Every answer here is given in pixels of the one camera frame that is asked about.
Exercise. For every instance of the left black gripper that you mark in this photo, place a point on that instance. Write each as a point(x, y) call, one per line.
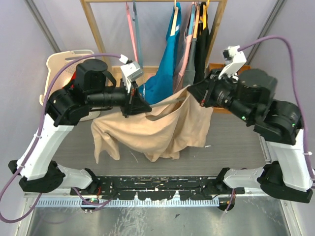
point(135, 103)

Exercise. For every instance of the orange wooden compartment tray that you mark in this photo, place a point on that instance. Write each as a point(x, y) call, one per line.
point(212, 66)

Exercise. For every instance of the white laundry basket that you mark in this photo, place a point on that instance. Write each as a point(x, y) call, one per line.
point(54, 63)

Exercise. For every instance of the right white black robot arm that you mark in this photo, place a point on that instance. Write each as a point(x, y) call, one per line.
point(250, 97)

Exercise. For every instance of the wooden hanger with blue shirt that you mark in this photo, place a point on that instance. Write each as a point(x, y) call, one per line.
point(174, 22)

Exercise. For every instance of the black garment on hanger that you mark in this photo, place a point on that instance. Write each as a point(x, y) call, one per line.
point(202, 43)

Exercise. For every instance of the red cloth in basket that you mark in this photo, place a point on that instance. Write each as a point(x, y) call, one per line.
point(69, 84)

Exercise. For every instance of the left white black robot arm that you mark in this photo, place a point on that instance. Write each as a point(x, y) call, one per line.
point(92, 88)

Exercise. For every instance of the grey plastic hanger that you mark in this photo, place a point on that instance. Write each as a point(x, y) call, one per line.
point(137, 33)

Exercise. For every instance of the pink plastic hanger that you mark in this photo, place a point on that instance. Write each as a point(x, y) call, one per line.
point(131, 32)

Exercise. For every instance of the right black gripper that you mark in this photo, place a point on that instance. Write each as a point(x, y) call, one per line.
point(203, 91)

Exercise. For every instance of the beige t shirt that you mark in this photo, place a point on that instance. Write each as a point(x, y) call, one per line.
point(161, 133)

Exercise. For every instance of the blue t shirt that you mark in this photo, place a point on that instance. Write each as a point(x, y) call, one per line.
point(160, 86)

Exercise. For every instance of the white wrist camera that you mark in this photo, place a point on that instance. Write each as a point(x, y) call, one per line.
point(234, 60)
point(130, 72)

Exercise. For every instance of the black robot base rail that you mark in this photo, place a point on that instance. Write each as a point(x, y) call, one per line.
point(188, 189)

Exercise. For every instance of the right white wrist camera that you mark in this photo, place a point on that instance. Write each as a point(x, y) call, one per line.
point(234, 60)

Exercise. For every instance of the grey garment on hanger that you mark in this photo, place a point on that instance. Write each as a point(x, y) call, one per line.
point(189, 73)

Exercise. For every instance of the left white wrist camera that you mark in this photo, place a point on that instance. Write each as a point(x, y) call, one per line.
point(130, 72)

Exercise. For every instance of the pink garment on hanger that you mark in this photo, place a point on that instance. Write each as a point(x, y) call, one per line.
point(185, 38)

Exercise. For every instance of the wooden clothes rack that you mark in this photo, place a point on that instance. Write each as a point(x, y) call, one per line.
point(86, 5)

